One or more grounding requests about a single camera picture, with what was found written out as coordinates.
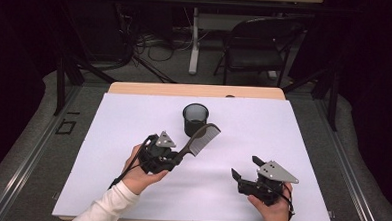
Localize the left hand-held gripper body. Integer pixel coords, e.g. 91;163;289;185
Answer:
136;129;181;177

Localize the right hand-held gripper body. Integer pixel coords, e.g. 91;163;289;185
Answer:
236;158;301;209

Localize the black comb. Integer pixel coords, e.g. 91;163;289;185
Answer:
173;121;222;168

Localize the black mesh cup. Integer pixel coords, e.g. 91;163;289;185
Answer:
181;102;210;139

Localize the person's right hand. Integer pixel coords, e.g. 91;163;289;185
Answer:
246;181;295;221

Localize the person's left hand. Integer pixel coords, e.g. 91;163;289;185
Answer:
120;142;170;197

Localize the white board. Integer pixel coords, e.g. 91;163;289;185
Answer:
51;89;337;221

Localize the black metal bar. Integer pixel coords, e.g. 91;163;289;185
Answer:
131;54;178;85

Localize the black metal stand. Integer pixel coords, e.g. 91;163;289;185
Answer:
53;55;119;119
280;65;341;133

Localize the black folding chair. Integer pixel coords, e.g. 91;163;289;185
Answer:
212;14;306;89

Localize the right hand-held gripper cable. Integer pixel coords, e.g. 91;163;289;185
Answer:
280;183;297;221

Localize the hand-held gripper cable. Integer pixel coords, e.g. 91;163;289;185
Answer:
107;132;159;193
280;183;297;221

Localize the left hand-held gripper cable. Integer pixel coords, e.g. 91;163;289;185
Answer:
107;132;159;193

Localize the metal floor rail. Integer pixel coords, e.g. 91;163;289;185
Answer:
310;97;389;221
0;81;83;221

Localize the bundle of floor cables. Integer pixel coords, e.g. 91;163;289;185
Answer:
132;31;195;64

